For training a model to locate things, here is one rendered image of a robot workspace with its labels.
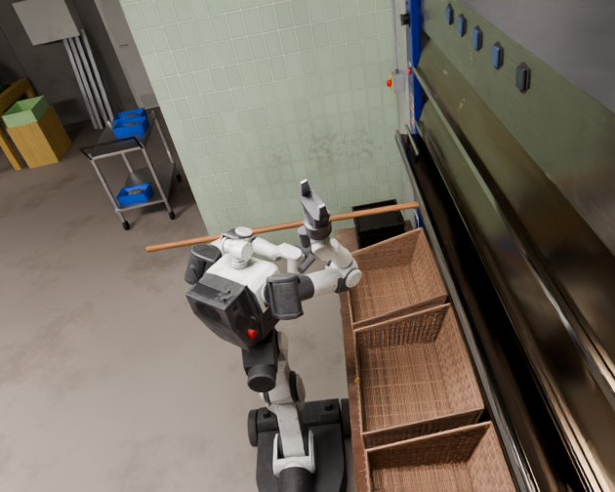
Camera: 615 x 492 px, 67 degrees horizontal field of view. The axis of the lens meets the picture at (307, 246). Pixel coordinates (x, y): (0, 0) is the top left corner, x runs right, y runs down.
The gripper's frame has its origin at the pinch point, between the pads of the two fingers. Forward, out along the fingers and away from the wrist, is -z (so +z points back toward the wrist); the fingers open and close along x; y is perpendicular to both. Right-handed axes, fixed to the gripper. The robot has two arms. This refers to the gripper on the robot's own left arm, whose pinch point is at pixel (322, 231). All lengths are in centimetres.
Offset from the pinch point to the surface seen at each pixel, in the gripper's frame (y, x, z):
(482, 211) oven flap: 76, -35, 11
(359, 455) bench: 45, 61, 62
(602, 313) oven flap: 113, -58, 68
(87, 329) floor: -218, 117, 51
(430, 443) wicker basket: 73, 45, 52
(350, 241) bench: -29, 60, -63
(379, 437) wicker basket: 53, 50, 56
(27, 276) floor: -343, 115, 35
